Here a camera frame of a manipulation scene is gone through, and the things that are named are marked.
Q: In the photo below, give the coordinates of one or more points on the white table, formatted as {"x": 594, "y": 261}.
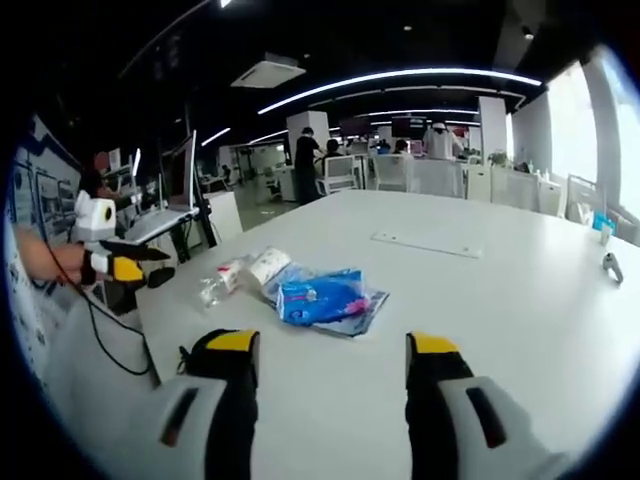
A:
{"x": 380, "y": 310}

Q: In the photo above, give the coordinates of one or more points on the printed plastic bag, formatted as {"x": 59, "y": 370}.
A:
{"x": 352, "y": 315}

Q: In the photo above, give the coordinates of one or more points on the grey handheld controller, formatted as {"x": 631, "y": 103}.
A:
{"x": 614, "y": 267}

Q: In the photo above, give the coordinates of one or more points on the white office chair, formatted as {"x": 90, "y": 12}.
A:
{"x": 340, "y": 172}

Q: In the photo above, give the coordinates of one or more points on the blue white box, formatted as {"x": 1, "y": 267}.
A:
{"x": 602, "y": 222}

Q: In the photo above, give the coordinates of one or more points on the curved ceiling light strip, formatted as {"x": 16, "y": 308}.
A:
{"x": 395, "y": 82}

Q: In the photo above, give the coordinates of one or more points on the ceiling air vent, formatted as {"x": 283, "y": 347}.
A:
{"x": 267, "y": 70}

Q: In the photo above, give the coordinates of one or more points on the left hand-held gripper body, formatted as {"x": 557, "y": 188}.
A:
{"x": 95, "y": 220}

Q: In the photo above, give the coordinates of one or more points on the potted plant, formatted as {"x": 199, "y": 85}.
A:
{"x": 500, "y": 159}

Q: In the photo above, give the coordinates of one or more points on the white tissue roll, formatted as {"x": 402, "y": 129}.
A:
{"x": 269, "y": 265}

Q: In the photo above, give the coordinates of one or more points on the blue plastic packet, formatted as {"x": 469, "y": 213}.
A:
{"x": 320, "y": 302}

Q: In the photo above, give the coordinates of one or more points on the white pillar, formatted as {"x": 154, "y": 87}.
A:
{"x": 307, "y": 137}

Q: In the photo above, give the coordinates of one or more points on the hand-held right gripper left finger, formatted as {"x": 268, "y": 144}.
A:
{"x": 200, "y": 400}

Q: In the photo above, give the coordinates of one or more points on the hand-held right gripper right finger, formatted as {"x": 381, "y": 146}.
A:
{"x": 450, "y": 400}

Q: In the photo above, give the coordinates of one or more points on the clear plastic bag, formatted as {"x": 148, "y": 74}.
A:
{"x": 224, "y": 285}

